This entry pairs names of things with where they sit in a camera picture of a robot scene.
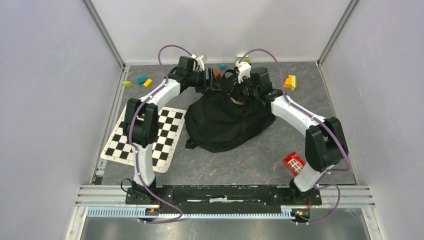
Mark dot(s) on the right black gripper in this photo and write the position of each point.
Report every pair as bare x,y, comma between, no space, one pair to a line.
236,92

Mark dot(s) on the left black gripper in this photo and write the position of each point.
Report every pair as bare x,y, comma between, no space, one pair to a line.
213,84

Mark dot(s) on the small orange spiral notebook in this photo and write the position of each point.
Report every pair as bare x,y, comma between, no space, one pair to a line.
237,101

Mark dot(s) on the black student backpack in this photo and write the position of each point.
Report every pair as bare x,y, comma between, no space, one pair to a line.
216,124

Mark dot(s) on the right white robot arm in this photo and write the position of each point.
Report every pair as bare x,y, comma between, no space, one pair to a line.
325,142

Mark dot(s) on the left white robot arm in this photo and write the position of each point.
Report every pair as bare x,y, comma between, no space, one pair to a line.
141,120

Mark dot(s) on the brown orange cube block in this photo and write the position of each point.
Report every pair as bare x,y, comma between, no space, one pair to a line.
217,74

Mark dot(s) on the orange green block stack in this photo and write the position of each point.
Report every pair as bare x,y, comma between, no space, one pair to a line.
291,82

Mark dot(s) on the yellow orange block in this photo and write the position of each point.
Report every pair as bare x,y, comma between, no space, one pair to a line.
147,83

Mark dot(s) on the teal block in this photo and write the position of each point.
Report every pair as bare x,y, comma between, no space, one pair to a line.
141,80

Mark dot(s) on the green half round block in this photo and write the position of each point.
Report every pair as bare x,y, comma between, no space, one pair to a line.
127,83

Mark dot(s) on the red window toy brick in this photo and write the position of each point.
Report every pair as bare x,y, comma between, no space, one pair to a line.
294,163

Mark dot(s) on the black white chessboard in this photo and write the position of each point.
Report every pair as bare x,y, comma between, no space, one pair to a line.
171,122

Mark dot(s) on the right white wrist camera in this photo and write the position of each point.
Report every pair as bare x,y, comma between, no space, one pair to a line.
244,71

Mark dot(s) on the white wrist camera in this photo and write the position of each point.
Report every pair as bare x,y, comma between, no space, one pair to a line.
244,71
199,65

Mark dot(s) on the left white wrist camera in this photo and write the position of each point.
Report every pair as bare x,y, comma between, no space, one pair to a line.
199,65

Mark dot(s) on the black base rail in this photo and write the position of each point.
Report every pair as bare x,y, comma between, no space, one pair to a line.
221,201

